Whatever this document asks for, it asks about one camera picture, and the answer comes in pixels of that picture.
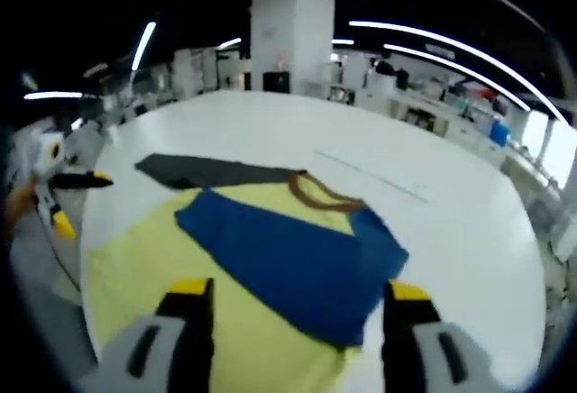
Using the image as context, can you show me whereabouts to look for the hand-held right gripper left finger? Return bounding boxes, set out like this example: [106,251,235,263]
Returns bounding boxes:
[78,277,215,393]

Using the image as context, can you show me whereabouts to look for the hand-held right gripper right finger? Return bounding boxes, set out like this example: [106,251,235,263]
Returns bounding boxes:
[381,278,499,393]

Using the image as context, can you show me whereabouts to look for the yellow blue grey garment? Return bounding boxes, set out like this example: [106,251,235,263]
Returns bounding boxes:
[85,152,410,393]

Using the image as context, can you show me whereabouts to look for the person's left hand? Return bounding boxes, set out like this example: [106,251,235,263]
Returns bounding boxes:
[5,179,41,238]

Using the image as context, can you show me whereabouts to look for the straight ceiling light strip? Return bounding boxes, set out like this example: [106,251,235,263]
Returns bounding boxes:
[132,22,157,71]
[23,90,85,100]

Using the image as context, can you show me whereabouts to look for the white cabinets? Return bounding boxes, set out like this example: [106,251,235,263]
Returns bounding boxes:
[173,45,252,96]

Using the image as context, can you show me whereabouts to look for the black box at pillar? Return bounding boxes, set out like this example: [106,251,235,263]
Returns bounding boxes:
[262,71,291,94]

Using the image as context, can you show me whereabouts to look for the blue storage bin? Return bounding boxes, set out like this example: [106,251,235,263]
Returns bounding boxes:
[490,121,511,145]

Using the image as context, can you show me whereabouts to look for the white workbench row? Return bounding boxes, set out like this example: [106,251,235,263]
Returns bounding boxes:
[328,52,560,196]

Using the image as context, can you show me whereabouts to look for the bright window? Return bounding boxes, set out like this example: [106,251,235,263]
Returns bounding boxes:
[525,108,577,187]

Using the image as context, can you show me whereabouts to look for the white square pillar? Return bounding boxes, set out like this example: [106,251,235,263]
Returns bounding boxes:
[250,0,335,96]

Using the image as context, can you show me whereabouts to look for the dark equipment on bench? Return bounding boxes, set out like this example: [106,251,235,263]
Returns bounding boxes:
[373,59,409,90]

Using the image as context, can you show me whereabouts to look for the long curved ceiling light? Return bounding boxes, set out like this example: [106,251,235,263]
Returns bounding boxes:
[349,20,567,123]
[383,43,532,113]

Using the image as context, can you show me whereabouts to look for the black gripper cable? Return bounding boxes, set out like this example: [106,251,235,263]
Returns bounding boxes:
[38,206,83,293]

